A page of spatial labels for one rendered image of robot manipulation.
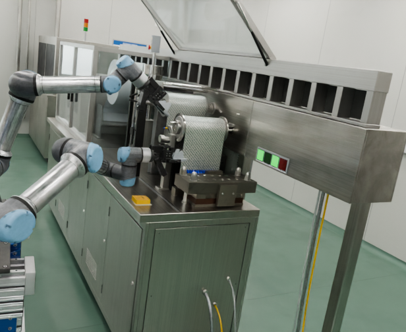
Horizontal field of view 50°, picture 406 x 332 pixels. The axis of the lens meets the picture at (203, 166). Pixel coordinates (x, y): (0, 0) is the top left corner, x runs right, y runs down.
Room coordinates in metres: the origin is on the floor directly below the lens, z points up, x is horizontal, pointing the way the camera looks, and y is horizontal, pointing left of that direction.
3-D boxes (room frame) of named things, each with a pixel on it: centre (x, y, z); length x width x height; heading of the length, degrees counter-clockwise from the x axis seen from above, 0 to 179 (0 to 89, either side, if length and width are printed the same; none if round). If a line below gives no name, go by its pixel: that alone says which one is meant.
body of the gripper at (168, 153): (2.13, 0.22, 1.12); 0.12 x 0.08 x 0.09; 120
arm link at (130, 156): (2.05, 0.36, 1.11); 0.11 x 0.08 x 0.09; 120
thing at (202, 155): (2.25, 0.01, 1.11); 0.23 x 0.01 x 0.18; 120
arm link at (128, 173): (2.05, 0.37, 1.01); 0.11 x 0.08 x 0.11; 69
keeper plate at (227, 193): (2.09, -0.14, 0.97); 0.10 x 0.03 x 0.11; 120
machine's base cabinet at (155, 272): (3.08, 0.58, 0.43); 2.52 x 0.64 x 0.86; 30
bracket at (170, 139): (2.25, 0.20, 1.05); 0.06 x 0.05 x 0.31; 120
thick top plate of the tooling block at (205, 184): (2.16, -0.08, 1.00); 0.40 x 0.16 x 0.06; 120
